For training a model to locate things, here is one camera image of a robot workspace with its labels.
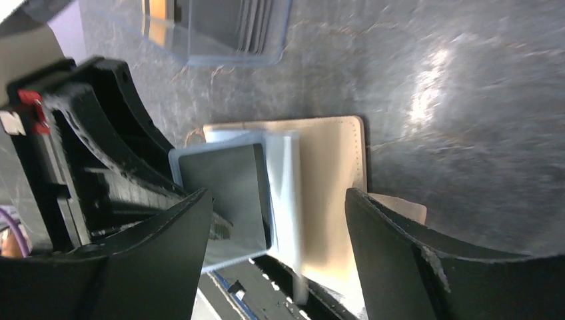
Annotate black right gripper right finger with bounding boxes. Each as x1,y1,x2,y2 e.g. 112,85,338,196
345,188,564,319

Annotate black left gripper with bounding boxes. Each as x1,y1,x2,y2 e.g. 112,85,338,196
1,57,188,254

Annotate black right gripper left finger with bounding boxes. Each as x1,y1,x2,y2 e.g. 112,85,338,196
1,189,213,319

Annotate single black credit card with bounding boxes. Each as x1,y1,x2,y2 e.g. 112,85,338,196
170,143,273,272

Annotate beige leather card holder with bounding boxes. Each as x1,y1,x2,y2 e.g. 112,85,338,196
167,115,428,319

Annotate black and yellow credit cards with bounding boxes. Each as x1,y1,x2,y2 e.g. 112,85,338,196
141,1,273,56

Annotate clear acrylic card box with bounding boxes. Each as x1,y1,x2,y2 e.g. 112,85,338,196
80,1,292,67

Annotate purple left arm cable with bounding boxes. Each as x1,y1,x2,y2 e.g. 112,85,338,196
0,205,32,259

